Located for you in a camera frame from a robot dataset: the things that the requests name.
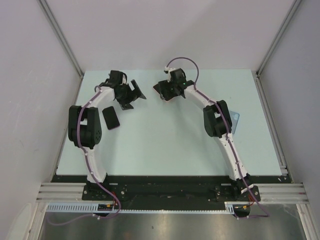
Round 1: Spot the light blue phone case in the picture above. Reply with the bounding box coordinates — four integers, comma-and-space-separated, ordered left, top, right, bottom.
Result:
229, 110, 240, 135

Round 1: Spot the aluminium frame post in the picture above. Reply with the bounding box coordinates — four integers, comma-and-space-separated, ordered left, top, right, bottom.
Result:
255, 0, 304, 78
36, 0, 84, 80

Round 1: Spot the slotted grey cable duct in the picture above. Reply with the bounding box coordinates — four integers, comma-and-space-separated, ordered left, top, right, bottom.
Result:
46, 202, 251, 215

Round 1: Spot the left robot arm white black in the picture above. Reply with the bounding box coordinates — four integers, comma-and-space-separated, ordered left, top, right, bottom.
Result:
68, 70, 146, 200

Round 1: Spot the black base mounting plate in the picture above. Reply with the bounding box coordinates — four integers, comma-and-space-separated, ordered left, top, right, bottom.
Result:
52, 175, 291, 210

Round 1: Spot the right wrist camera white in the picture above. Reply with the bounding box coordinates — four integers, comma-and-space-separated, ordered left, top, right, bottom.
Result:
164, 67, 176, 74

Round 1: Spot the black phone from blue case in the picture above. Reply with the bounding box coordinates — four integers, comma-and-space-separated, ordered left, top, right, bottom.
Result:
102, 106, 120, 130

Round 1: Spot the aluminium cross rail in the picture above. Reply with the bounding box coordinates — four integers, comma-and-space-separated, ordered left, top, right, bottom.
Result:
36, 182, 309, 204

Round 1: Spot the left aluminium frame post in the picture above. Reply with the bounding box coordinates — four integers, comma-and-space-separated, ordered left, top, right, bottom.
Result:
36, 0, 84, 80

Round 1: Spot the right aluminium frame post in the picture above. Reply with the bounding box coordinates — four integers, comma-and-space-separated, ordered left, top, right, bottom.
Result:
255, 0, 304, 78

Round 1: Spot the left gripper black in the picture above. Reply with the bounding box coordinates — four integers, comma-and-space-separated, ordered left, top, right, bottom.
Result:
116, 80, 145, 110

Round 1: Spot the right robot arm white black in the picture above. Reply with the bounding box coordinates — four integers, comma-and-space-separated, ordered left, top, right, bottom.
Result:
153, 67, 254, 201

